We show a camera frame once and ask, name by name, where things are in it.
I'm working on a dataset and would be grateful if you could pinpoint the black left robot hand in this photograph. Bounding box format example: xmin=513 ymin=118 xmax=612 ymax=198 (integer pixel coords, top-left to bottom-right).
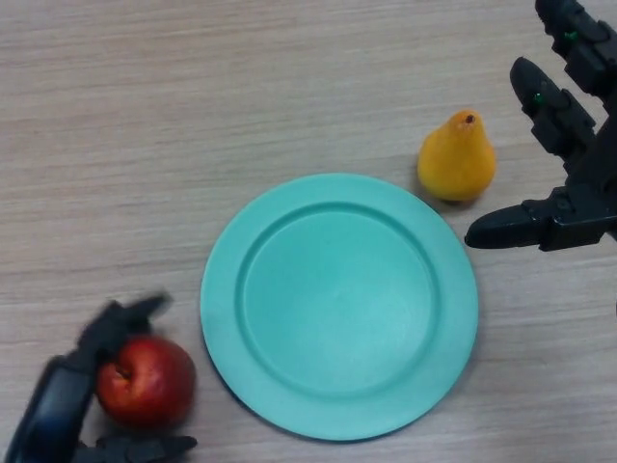
xmin=0 ymin=291 xmax=199 ymax=463

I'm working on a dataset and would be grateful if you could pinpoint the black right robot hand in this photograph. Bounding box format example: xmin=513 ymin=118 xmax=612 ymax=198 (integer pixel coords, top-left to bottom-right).
xmin=464 ymin=0 xmax=617 ymax=253

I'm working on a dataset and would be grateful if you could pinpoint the red apple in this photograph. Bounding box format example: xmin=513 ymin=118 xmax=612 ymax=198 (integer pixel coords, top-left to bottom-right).
xmin=95 ymin=337 xmax=198 ymax=429

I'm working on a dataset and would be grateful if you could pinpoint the green round plate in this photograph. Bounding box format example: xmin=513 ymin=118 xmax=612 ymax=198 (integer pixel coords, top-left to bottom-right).
xmin=200 ymin=173 xmax=479 ymax=443

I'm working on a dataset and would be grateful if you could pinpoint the yellow pear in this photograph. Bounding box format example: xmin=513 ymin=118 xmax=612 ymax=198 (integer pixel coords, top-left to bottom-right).
xmin=416 ymin=109 xmax=497 ymax=203

